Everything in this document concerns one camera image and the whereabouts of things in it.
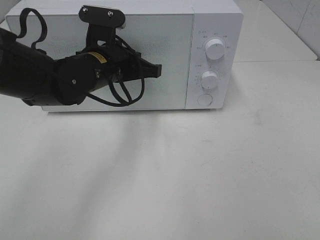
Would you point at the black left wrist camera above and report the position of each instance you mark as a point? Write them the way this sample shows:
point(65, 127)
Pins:
point(102, 16)

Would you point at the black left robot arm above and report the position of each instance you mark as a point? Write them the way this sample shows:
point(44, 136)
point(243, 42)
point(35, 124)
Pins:
point(38, 80)

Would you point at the white lower microwave knob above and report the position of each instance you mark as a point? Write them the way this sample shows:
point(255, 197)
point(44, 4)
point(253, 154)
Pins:
point(209, 80)

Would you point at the white round door button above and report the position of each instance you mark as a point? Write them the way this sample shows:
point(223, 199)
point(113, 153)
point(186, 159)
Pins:
point(205, 100)

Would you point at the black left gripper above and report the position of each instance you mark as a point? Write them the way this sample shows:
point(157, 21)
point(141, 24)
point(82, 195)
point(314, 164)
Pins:
point(105, 58)

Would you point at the white upper microwave knob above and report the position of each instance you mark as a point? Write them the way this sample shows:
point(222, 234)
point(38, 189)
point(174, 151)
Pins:
point(214, 48)

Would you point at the white microwave knob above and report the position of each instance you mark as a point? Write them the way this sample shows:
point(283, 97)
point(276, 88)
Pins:
point(209, 80)
point(214, 48)

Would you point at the white microwave oven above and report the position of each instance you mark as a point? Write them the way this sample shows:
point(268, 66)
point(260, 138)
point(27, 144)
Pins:
point(211, 19)

